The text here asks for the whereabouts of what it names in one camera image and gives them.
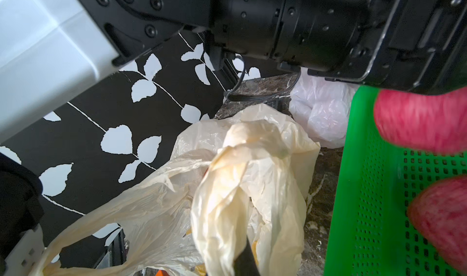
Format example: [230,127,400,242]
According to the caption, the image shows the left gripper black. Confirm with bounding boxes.
[215,0,467,94]

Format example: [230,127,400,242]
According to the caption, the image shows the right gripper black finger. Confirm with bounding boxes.
[233,240,260,276]

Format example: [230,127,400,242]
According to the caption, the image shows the red apple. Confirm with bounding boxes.
[373,88,467,154]
[407,176,467,274]

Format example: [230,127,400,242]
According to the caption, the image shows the yellow banana print plastic bag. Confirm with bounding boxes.
[31,104,321,276]

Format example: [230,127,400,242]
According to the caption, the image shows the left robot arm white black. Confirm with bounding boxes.
[1,0,467,141]

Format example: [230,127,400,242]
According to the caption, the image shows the white knotted plastic bag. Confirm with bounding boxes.
[289,68,359,149]

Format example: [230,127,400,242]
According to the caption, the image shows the green perforated plastic basket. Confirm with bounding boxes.
[324,86,467,276]

